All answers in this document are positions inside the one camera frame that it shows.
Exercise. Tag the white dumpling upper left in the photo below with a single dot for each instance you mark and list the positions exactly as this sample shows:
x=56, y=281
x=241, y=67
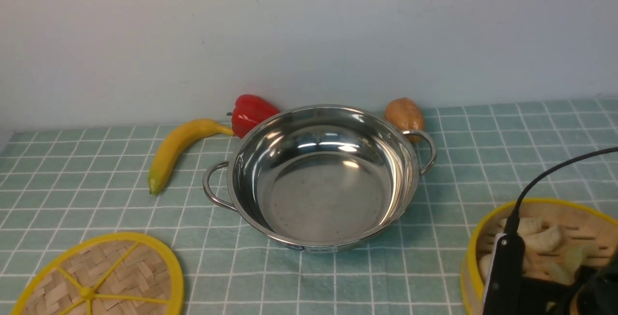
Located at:
x=529, y=226

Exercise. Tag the stainless steel pot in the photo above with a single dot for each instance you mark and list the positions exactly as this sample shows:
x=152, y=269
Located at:
x=322, y=178

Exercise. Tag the green dumpling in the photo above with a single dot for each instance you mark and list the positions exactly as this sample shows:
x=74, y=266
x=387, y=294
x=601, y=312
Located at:
x=575, y=257
x=559, y=273

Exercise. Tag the green dumpling upper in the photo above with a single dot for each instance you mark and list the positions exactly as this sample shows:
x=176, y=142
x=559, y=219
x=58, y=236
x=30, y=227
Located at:
x=575, y=257

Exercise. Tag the bamboo steamer lid yellow rim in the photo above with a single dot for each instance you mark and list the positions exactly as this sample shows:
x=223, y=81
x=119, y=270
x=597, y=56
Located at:
x=123, y=273

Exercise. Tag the green dumpling middle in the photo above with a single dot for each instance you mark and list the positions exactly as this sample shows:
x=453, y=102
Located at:
x=559, y=273

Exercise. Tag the green checkered tablecloth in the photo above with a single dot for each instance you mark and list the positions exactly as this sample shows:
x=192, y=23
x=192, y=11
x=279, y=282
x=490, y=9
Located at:
x=62, y=187

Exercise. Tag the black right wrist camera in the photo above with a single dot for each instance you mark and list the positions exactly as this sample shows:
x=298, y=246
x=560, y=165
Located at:
x=503, y=284

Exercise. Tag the red bell pepper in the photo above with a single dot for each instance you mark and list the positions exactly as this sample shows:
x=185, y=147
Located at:
x=249, y=111

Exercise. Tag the white round bun left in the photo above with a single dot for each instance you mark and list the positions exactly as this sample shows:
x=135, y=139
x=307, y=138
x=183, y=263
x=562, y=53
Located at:
x=484, y=265

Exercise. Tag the bamboo steamer basket yellow rim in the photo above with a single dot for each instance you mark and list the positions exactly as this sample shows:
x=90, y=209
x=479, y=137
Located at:
x=579, y=225

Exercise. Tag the brown potato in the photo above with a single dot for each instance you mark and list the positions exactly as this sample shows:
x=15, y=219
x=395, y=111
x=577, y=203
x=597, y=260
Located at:
x=404, y=114

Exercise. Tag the white dumpling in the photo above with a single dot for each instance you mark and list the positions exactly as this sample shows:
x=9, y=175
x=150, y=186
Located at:
x=529, y=226
x=546, y=241

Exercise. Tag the white dumpling upper right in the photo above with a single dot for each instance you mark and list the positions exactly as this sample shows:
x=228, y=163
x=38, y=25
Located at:
x=546, y=241

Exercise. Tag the yellow banana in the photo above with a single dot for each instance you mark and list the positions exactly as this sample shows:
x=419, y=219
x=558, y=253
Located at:
x=171, y=148

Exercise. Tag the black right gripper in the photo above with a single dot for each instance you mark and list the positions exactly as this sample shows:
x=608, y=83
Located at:
x=594, y=292

